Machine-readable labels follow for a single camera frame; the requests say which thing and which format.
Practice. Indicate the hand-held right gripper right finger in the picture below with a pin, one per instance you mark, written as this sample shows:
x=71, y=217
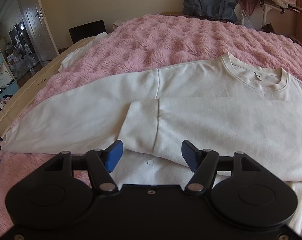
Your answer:
x=188, y=155

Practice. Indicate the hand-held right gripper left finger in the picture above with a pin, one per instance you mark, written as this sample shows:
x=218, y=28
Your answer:
x=114, y=155

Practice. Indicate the white printed sweatshirt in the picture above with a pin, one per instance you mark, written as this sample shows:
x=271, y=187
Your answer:
x=215, y=120

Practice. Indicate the white storage shelf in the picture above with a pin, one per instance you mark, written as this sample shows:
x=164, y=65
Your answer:
x=3, y=80

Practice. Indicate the beige bed sheet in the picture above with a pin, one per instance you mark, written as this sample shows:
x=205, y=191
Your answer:
x=28, y=87

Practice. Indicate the pink fluffy blanket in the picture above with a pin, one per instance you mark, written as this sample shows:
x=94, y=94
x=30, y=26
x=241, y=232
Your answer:
x=178, y=42

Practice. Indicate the white room door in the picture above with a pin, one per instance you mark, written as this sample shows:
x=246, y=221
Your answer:
x=37, y=17

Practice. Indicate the brown wooden stand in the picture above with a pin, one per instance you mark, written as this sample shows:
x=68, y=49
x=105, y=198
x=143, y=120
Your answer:
x=171, y=14

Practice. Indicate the white plastic bag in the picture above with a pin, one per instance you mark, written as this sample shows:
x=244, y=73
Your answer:
x=246, y=20

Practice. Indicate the dark red cloth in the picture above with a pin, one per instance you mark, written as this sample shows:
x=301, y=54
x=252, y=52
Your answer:
x=268, y=27

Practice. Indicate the dark blue duffel bag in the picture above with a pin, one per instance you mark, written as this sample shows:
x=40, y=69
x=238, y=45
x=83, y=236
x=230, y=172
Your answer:
x=208, y=1

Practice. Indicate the pink hanging cloth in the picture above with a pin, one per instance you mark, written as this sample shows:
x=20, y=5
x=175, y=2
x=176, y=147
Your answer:
x=247, y=1

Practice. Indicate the white folding table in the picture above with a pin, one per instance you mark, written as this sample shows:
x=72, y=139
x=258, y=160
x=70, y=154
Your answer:
x=270, y=3

